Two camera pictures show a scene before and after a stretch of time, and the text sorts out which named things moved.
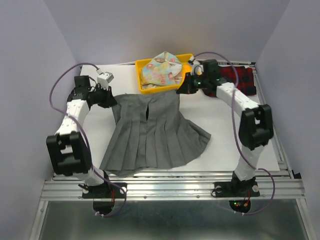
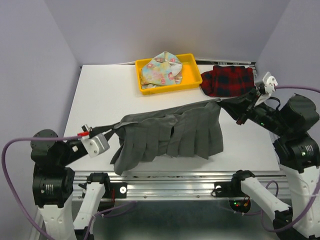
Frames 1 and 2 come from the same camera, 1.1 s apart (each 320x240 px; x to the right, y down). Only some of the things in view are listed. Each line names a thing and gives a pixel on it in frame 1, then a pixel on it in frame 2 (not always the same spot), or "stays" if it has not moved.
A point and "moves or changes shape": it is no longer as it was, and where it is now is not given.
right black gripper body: [195, 82] → [262, 113]
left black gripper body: [101, 96] → [73, 149]
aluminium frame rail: [281, 185] stays
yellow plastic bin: [186, 60] stays
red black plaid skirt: [245, 78] stays
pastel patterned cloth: [164, 69] stays
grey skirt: [151, 132] moves or changes shape
